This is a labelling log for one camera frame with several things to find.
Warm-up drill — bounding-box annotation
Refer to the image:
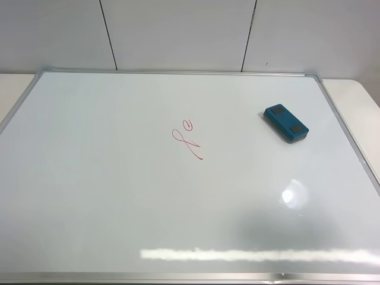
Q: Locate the blue board eraser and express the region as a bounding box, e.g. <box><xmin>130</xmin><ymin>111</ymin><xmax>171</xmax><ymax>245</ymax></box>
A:
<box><xmin>263</xmin><ymin>104</ymin><xmax>309</xmax><ymax>143</ymax></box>

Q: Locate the red marker scribble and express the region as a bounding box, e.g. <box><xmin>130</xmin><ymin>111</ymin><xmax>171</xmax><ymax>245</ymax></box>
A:
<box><xmin>172</xmin><ymin>119</ymin><xmax>203</xmax><ymax>160</ymax></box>

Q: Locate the white whiteboard with aluminium frame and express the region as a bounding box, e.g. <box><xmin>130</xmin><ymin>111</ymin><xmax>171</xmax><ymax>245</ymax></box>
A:
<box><xmin>1</xmin><ymin>69</ymin><xmax>379</xmax><ymax>284</ymax></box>

